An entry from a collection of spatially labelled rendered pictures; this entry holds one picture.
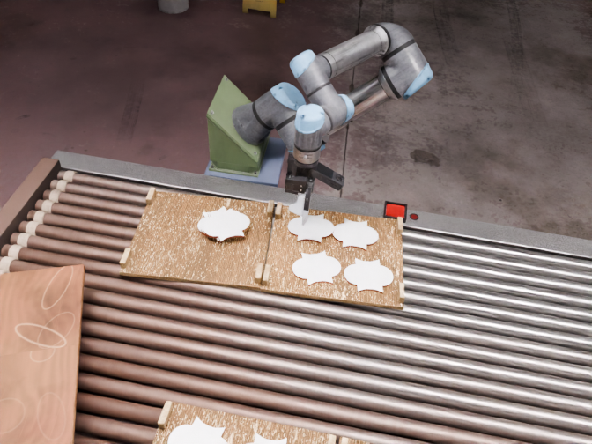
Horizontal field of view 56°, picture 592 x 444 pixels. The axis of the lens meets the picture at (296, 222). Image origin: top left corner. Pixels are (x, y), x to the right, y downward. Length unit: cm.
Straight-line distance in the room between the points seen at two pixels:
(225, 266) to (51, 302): 48
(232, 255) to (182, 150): 194
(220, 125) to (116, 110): 210
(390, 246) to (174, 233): 67
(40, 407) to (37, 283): 35
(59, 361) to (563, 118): 378
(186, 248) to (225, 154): 44
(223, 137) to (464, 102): 264
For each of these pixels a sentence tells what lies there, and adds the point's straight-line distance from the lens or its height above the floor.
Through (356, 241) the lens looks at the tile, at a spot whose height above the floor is 94.
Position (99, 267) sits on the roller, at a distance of 173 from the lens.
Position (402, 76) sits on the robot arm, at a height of 131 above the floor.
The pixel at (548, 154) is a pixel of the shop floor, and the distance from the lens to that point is 404.
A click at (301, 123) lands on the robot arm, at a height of 136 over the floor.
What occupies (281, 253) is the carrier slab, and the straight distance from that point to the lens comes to 169.
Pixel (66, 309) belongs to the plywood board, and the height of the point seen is 104.
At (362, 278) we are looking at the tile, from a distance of 164.
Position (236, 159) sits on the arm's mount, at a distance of 200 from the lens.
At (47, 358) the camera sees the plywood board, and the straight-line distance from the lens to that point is 144.
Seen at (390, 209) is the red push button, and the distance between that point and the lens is 188.
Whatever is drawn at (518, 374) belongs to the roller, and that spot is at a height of 92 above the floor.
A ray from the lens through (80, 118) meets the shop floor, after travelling 394.
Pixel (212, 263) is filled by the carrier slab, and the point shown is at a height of 94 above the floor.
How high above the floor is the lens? 221
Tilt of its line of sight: 46 degrees down
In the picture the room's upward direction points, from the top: 5 degrees clockwise
